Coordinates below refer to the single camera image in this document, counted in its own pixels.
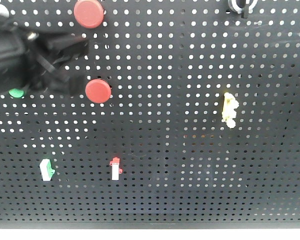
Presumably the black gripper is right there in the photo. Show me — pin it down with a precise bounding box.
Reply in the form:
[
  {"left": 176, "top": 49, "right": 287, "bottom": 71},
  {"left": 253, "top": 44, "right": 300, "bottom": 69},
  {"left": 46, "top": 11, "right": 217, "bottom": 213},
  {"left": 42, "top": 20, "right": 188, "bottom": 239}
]
[{"left": 0, "top": 18, "right": 89, "bottom": 95}]

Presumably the black rotary knob switch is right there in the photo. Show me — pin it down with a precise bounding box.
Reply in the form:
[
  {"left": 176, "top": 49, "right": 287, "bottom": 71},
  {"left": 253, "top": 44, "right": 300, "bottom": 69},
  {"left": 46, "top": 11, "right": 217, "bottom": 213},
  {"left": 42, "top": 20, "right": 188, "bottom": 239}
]
[{"left": 227, "top": 0, "right": 258, "bottom": 19}]

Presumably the red toggle switch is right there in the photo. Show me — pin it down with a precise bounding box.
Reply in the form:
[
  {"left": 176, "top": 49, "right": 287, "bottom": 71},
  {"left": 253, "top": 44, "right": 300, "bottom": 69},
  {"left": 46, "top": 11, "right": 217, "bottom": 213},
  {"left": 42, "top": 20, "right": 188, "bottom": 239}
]
[{"left": 109, "top": 157, "right": 123, "bottom": 181}]

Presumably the red push button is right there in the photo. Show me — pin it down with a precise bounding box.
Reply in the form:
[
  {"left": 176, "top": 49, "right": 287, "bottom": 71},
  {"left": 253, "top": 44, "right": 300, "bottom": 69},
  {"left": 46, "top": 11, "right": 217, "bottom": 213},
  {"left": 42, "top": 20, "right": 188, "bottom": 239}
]
[
  {"left": 85, "top": 79, "right": 112, "bottom": 104},
  {"left": 73, "top": 0, "right": 104, "bottom": 29}
]

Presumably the white round button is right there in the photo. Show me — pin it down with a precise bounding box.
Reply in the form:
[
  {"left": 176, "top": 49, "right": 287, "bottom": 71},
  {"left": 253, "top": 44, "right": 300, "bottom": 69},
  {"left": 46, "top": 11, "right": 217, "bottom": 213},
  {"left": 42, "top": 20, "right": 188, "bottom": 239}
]
[{"left": 0, "top": 4, "right": 10, "bottom": 18}]

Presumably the green toggle switch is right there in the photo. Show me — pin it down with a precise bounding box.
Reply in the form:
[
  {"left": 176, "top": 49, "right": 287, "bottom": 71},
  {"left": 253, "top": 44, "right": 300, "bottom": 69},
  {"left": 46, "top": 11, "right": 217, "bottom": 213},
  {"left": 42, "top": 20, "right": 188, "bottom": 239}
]
[{"left": 39, "top": 158, "right": 55, "bottom": 182}]

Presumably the green push button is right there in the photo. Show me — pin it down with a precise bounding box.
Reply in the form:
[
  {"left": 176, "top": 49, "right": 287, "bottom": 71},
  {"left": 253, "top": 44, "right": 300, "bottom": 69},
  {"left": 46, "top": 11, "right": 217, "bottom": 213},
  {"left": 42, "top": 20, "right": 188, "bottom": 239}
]
[{"left": 8, "top": 88, "right": 25, "bottom": 99}]

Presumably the black perforated pegboard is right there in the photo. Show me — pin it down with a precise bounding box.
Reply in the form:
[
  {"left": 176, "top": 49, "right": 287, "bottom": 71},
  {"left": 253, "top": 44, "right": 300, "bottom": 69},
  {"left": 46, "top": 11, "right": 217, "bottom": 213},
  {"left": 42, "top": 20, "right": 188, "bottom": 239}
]
[{"left": 0, "top": 0, "right": 300, "bottom": 229}]

